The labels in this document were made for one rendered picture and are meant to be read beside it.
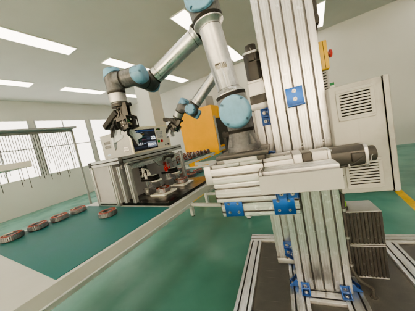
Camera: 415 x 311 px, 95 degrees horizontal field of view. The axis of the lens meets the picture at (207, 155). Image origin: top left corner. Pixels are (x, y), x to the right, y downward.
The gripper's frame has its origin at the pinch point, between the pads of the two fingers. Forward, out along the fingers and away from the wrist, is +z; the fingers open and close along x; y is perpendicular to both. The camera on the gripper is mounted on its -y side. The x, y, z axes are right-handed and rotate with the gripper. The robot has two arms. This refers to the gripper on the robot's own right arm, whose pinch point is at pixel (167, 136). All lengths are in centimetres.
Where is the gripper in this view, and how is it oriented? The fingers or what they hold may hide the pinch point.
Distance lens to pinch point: 166.3
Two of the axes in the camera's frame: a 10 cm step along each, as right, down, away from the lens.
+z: -4.4, 8.0, 4.1
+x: 4.8, -1.7, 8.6
